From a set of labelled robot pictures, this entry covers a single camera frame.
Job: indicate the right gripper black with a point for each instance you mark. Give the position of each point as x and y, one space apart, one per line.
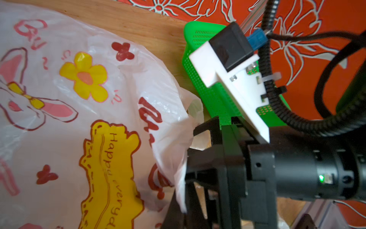
231 181

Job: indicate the white printed plastic bag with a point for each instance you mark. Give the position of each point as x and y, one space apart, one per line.
94 128

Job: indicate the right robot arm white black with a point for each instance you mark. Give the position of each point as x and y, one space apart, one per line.
327 166

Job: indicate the green plastic basket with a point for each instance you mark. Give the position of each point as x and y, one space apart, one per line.
216 99

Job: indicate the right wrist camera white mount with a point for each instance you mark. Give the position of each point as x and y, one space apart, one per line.
226 59

